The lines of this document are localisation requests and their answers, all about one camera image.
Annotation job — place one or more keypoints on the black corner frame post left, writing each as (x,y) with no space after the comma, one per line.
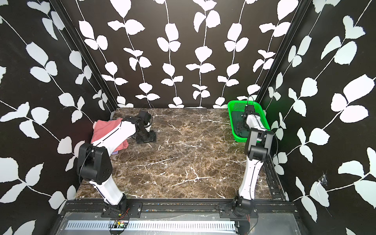
(79,43)

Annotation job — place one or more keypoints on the black corner frame post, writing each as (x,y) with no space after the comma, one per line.
(79,43)
(296,20)

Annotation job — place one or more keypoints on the dark green t-shirt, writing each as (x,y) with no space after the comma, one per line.
(235,119)

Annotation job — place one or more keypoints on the black corner frame post right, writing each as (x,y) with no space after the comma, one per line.
(296,20)

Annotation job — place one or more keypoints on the white slotted cable duct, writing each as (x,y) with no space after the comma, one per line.
(165,226)

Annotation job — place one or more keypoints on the black front aluminium rail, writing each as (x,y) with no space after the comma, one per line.
(224,207)

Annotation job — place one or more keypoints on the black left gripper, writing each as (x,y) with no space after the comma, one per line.
(152,138)

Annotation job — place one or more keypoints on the small electronics board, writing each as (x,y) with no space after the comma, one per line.
(118,225)

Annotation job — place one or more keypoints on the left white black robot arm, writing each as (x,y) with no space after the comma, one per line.
(94,163)

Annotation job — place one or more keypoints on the green plastic basket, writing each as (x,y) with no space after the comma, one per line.
(256,112)

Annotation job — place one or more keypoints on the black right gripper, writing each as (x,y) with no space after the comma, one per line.
(241,126)

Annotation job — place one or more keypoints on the pink folded t-shirt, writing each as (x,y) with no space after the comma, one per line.
(102,128)

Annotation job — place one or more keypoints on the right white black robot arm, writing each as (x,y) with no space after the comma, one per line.
(257,149)

